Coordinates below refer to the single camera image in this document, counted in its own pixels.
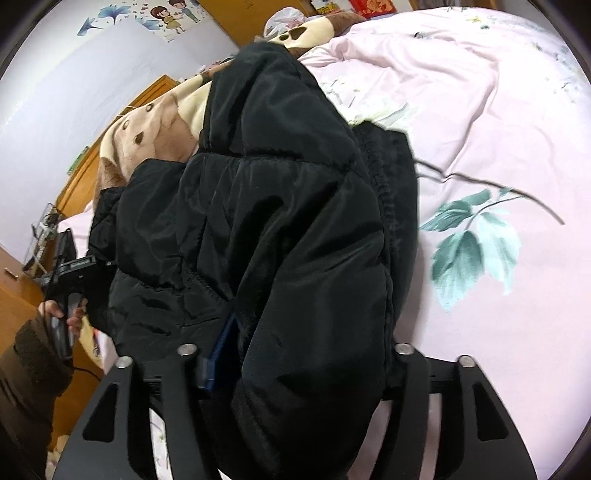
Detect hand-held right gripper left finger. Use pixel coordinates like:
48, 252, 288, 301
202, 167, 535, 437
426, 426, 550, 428
52, 313, 238, 480

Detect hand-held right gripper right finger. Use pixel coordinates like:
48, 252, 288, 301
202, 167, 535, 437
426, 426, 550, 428
383, 342, 539, 480

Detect black padded jacket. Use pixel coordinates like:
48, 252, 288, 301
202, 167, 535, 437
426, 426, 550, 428
88, 42, 419, 480

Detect person's left forearm brown sleeve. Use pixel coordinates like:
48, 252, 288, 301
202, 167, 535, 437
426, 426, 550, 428
0, 314, 75, 480

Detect person's left hand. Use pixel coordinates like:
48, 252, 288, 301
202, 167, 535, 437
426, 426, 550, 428
38, 298, 88, 335

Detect wooden nightstand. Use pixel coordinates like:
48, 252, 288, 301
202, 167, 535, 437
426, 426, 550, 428
0, 244, 107, 374

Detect brown bear print blanket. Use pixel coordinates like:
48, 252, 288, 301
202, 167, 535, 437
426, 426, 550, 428
95, 9, 365, 204

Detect wooden headboard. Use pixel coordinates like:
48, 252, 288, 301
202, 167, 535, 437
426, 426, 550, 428
55, 76, 178, 217

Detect pink floral bed sheet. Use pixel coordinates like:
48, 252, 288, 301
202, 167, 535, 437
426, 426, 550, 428
55, 7, 585, 480

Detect wooden wardrobe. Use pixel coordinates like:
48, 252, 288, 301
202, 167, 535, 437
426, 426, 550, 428
191, 0, 319, 47

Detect white plastic bag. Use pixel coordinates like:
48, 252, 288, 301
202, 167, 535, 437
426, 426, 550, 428
263, 7, 308, 38

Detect red gift box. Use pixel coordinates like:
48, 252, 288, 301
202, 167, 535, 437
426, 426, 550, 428
348, 0, 398, 19

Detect wire rack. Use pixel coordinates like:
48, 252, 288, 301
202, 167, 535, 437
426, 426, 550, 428
23, 203, 70, 278

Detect black cable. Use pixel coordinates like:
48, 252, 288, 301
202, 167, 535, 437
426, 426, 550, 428
69, 366, 105, 383

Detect cartoon couple wall sticker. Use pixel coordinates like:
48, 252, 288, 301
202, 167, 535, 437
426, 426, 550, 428
76, 0, 201, 43

